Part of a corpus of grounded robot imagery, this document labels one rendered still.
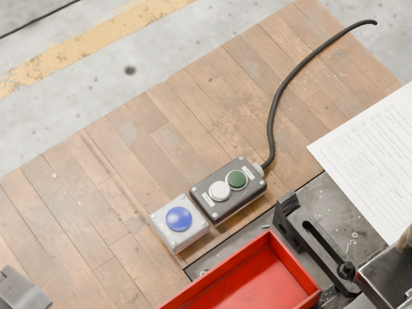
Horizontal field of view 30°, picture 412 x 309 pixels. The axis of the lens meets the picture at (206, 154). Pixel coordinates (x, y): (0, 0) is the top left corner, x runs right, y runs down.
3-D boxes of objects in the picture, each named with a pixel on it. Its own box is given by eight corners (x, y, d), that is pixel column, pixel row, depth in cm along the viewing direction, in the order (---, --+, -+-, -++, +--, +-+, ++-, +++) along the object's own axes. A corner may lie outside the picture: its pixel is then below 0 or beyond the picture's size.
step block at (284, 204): (271, 223, 120) (276, 199, 112) (286, 213, 121) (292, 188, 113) (298, 254, 118) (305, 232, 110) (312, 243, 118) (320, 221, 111)
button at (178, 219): (160, 220, 118) (160, 214, 116) (181, 206, 119) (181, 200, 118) (175, 240, 117) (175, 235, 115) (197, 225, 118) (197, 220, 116)
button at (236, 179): (223, 182, 121) (223, 176, 120) (238, 172, 122) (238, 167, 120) (234, 195, 120) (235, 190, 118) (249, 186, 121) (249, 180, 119)
